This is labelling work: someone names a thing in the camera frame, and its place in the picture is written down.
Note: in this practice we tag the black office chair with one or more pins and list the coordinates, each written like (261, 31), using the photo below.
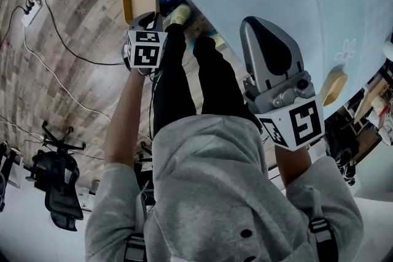
(58, 181)

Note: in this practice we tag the person's left forearm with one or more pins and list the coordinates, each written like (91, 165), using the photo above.
(126, 119)

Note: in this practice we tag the person's black trousers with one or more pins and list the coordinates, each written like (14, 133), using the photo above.
(172, 86)

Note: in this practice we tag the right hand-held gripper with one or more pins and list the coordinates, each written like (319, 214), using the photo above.
(307, 122)

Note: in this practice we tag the person's left shoe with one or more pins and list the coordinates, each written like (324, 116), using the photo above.
(181, 13)

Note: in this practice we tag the person's right shoe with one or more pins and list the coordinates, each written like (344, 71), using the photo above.
(219, 40)

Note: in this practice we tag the person's grey hoodie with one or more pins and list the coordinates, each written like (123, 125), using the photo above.
(215, 193)

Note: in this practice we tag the person's right forearm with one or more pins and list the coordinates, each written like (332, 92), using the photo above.
(293, 165)

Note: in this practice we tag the white power strip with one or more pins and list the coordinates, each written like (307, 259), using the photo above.
(30, 15)

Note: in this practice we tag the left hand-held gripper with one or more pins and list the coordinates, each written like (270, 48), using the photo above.
(147, 53)

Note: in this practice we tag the person's shoe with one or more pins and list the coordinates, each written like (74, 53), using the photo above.
(219, 40)
(181, 13)

